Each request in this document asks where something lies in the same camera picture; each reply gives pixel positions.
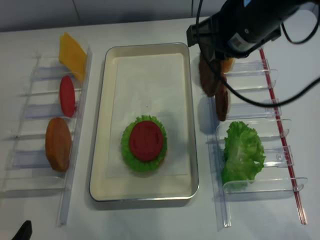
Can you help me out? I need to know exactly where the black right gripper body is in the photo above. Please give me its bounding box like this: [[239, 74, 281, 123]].
[[186, 0, 283, 63]]

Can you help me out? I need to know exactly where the brown meat patty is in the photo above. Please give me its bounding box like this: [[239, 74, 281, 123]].
[[198, 53, 226, 97], [215, 77, 230, 122]]

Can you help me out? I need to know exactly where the green lettuce leaf in rack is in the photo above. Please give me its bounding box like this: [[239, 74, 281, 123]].
[[221, 121, 266, 184]]

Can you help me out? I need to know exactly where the red tomato slice on tray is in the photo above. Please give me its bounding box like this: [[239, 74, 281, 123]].
[[129, 120, 164, 162]]

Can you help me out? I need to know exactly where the yellow cheese slice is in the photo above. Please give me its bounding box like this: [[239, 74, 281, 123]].
[[58, 32, 87, 83]]

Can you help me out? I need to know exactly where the green lettuce leaf on tray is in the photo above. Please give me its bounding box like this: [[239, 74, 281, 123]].
[[120, 115, 168, 174]]

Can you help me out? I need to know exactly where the red tomato slice in rack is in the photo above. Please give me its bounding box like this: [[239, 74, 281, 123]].
[[59, 75, 76, 118]]

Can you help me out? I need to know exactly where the golden bun half right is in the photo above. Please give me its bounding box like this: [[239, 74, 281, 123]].
[[221, 57, 235, 74]]

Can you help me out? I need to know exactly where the white paper tray liner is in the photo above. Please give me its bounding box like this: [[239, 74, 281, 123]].
[[107, 53, 189, 177]]

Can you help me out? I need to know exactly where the clear acrylic right rack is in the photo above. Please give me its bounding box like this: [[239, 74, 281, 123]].
[[207, 50, 308, 230]]

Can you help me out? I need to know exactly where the clear acrylic rack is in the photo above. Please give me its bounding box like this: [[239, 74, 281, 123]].
[[0, 33, 92, 226], [207, 50, 308, 230]]

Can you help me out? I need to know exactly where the cream metal serving tray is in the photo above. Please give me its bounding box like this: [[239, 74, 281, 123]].
[[89, 42, 199, 202]]

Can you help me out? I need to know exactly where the red rod on right rack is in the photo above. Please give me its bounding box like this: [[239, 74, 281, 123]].
[[259, 47, 308, 225]]

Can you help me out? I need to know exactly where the brown bun in left rack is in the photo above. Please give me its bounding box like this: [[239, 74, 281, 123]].
[[45, 117, 72, 173]]

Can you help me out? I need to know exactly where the clear acrylic left rack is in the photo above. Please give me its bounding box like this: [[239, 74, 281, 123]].
[[0, 33, 92, 226]]

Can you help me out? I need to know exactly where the black object at bottom left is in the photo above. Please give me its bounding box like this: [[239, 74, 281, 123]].
[[12, 220, 33, 240]]

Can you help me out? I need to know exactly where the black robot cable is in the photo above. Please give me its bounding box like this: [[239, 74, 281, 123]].
[[195, 0, 320, 108]]

